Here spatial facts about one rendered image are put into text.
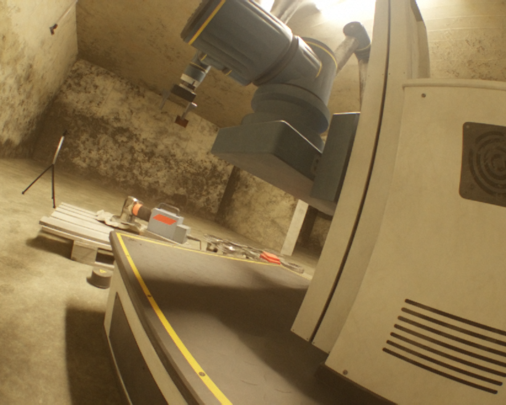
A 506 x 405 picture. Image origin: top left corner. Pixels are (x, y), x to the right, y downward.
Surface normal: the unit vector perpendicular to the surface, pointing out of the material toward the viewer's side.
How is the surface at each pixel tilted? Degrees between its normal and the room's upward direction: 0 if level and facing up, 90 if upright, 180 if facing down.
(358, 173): 90
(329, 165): 90
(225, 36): 148
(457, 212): 90
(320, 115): 154
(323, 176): 90
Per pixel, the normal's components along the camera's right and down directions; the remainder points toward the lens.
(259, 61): 0.02, 0.87
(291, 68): 0.27, 0.66
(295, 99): -0.30, 0.81
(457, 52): -0.33, 0.94
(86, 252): 0.60, 0.16
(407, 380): -0.70, -0.29
